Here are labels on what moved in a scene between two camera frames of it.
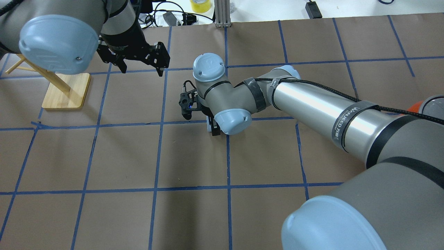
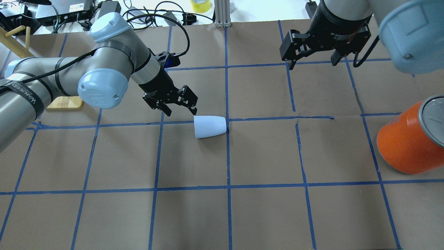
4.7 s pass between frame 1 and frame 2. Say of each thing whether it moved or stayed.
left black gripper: moved
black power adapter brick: stayed
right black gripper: moved
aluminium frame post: stayed
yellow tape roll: stayed
